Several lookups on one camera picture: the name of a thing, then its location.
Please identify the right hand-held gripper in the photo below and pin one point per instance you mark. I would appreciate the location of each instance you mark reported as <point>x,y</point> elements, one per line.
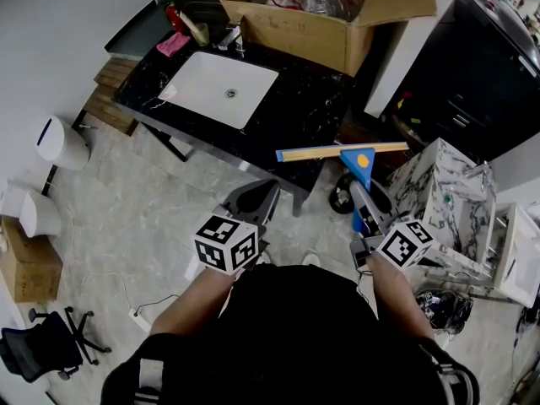
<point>404,243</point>

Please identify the black office chair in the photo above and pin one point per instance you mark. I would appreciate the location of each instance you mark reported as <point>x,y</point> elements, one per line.
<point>46,344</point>

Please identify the pink cloth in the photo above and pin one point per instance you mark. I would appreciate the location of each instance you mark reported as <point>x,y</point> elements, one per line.
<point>173,44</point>

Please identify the person's white shoe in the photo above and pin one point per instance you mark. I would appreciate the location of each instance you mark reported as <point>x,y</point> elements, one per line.
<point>311,258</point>
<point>263,258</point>

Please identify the chrome faucet on marble cabinet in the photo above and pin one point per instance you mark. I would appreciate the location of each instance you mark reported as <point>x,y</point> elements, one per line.
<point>481,175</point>

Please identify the blue squeegee with wooden blade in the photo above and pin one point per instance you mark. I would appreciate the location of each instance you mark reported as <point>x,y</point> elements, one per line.
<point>357,157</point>

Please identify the person's black shirt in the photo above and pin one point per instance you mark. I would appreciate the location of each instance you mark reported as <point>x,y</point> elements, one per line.
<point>291,344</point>

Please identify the large open cardboard box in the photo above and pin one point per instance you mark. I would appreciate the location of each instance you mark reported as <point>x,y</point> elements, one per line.
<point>304,32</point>

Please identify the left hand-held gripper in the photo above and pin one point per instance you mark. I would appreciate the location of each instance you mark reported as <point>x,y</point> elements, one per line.
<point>225,247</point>

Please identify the white ceramic basin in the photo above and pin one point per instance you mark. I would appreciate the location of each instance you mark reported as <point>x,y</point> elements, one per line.
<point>516,255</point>

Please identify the black cabinet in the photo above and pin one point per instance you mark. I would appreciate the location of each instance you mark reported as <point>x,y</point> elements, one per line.
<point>464,78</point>

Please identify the red fire extinguisher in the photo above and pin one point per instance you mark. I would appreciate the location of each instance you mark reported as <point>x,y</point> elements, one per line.
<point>174,15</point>

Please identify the white rectangular sink basin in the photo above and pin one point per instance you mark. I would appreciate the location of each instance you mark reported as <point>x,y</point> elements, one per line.
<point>219,87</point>

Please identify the white trash bin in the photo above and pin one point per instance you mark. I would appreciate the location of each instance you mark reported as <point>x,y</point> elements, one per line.
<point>61,144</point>

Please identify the person's right forearm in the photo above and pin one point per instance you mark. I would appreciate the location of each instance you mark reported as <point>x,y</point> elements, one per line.
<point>398,298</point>

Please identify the cup with brush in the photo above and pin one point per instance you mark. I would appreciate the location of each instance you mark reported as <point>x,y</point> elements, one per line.
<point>201,34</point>

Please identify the black round floor device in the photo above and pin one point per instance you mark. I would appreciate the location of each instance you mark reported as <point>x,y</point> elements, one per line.
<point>341,194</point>

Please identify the white marble sink cabinet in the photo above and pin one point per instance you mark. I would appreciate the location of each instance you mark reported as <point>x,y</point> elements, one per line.
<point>447,201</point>

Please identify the person's left forearm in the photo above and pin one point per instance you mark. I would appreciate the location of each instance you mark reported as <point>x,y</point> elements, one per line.
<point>194,302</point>

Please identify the black marble vanity counter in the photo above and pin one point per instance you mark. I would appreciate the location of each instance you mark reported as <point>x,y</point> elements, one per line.
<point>304,104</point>

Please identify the small closed cardboard box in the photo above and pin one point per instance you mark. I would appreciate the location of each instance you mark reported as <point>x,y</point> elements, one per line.
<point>29,272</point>

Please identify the wooden slat steps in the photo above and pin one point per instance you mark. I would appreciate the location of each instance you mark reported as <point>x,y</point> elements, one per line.
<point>110,95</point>

